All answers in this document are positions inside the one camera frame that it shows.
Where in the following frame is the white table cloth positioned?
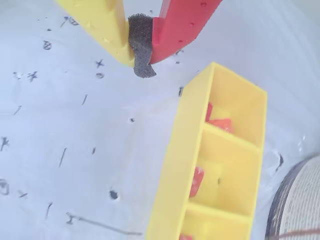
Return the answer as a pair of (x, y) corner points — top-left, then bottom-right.
(0, 0), (320, 240)

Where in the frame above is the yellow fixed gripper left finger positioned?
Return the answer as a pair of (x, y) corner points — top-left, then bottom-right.
(54, 0), (136, 68)

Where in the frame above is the red candy with brand text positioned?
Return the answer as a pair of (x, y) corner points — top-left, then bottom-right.
(207, 118), (235, 135)

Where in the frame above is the red candy with pointed logo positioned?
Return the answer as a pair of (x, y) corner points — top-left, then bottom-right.
(188, 166), (205, 198)

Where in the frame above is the yellow three-compartment box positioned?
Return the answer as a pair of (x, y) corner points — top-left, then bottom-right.
(144, 61), (268, 240)

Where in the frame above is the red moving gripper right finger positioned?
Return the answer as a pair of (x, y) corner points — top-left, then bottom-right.
(126, 0), (224, 79)

